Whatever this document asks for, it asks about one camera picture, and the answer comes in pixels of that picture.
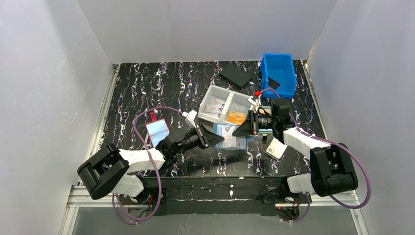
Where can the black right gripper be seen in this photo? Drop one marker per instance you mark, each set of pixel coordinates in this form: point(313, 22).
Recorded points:
point(254, 122)

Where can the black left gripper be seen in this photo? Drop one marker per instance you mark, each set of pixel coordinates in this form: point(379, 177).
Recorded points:
point(201, 136)

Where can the blue leather card holder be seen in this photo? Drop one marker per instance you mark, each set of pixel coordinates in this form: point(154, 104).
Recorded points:
point(217, 130)

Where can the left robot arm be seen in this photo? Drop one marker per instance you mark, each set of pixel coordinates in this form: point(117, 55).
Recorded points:
point(110, 169)

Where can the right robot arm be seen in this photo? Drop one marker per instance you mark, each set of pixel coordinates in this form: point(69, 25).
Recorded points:
point(331, 168)

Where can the orange card in tray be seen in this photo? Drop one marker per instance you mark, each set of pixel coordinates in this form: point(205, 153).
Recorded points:
point(236, 118)

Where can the green open card holder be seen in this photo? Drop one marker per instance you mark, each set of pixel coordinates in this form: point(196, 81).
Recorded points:
point(265, 133)

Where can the white cards in tray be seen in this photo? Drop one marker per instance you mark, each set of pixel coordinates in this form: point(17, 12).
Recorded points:
point(214, 107)

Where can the black card in bin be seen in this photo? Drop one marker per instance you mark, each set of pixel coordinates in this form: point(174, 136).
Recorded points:
point(273, 84)

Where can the red open card holder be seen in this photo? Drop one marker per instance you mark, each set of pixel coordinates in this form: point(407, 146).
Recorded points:
point(157, 129)

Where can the white divided plastic tray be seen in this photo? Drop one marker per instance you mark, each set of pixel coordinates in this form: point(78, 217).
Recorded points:
point(234, 101)

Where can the white power bank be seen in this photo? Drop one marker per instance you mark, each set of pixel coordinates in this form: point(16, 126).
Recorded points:
point(276, 149)

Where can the black box on table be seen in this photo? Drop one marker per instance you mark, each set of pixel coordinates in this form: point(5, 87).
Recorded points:
point(235, 76)

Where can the blue plastic bin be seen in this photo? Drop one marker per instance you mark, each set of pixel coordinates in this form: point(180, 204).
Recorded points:
point(279, 67)

